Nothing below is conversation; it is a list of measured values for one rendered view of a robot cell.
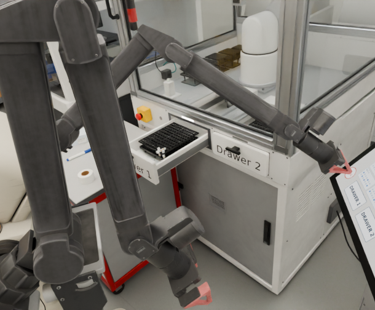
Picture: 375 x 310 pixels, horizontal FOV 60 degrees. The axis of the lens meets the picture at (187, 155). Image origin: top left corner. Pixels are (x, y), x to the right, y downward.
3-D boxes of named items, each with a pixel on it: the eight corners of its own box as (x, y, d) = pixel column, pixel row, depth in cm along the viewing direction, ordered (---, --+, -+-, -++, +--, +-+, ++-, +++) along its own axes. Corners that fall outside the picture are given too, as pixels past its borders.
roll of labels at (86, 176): (97, 175, 155) (94, 168, 152) (91, 185, 149) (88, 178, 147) (83, 174, 156) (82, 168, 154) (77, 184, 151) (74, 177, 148)
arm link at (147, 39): (151, 14, 87) (149, 8, 78) (187, 51, 91) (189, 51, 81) (47, 131, 95) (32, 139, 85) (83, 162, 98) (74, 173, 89)
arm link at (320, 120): (272, 126, 97) (281, 132, 89) (296, 94, 95) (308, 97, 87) (303, 147, 100) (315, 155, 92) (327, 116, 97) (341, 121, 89)
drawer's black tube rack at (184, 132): (165, 165, 142) (162, 154, 139) (140, 152, 154) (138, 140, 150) (200, 144, 154) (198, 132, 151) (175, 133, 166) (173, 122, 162)
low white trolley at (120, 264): (115, 304, 181) (75, 203, 139) (65, 246, 221) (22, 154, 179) (189, 242, 213) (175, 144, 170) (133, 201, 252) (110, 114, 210)
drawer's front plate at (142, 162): (156, 185, 135) (152, 163, 128) (117, 160, 153) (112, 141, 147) (159, 183, 136) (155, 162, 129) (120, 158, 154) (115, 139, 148)
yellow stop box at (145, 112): (145, 123, 177) (142, 111, 173) (137, 120, 181) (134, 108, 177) (152, 120, 179) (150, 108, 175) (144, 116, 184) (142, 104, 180)
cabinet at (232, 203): (279, 306, 171) (290, 189, 127) (156, 215, 237) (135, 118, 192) (357, 209, 222) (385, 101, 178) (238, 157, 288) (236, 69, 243)
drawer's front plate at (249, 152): (265, 177, 132) (267, 155, 126) (213, 153, 150) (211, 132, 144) (268, 175, 133) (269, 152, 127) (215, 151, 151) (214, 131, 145)
